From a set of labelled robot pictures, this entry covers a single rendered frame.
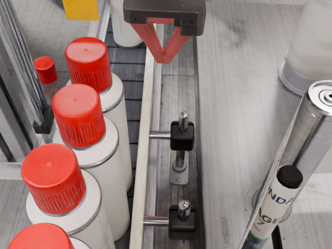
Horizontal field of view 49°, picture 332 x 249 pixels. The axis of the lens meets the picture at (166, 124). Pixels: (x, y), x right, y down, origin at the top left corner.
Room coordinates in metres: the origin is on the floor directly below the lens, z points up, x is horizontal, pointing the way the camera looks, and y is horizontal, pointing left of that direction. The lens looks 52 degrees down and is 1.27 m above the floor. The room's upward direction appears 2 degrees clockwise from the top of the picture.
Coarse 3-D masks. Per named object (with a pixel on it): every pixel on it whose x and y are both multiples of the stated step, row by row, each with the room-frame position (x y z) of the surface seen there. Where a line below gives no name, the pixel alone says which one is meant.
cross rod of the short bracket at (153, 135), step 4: (152, 132) 0.27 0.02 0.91; (156, 132) 0.27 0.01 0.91; (160, 132) 0.27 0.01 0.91; (164, 132) 0.27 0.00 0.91; (168, 132) 0.27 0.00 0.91; (152, 136) 0.27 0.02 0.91; (156, 136) 0.27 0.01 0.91; (160, 136) 0.27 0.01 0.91; (164, 136) 0.27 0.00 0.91; (168, 136) 0.27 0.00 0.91
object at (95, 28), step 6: (102, 0) 0.47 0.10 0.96; (102, 6) 0.46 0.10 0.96; (102, 12) 0.45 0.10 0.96; (102, 18) 0.44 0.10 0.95; (90, 24) 0.41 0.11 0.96; (96, 24) 0.41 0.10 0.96; (90, 30) 0.40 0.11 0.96; (96, 30) 0.40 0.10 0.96; (90, 36) 0.39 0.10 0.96; (96, 36) 0.39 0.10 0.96
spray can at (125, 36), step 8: (112, 0) 0.47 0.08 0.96; (120, 0) 0.46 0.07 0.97; (112, 8) 0.47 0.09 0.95; (120, 8) 0.46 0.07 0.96; (112, 16) 0.47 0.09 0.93; (120, 16) 0.46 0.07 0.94; (112, 24) 0.48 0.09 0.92; (120, 24) 0.46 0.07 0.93; (128, 24) 0.46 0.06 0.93; (120, 32) 0.46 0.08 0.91; (128, 32) 0.46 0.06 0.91; (120, 40) 0.46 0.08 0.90; (128, 40) 0.46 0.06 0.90; (136, 40) 0.47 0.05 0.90; (128, 48) 0.46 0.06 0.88
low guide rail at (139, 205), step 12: (156, 24) 0.48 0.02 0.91; (144, 84) 0.35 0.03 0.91; (144, 96) 0.33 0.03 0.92; (144, 108) 0.31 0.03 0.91; (144, 120) 0.29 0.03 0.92; (144, 132) 0.27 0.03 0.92; (144, 144) 0.25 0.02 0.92; (144, 156) 0.23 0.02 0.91; (144, 168) 0.22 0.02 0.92; (144, 180) 0.20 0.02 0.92; (144, 192) 0.19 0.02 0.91; (144, 204) 0.17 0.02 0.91; (132, 216) 0.16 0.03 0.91; (132, 228) 0.15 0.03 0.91; (132, 240) 0.13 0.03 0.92
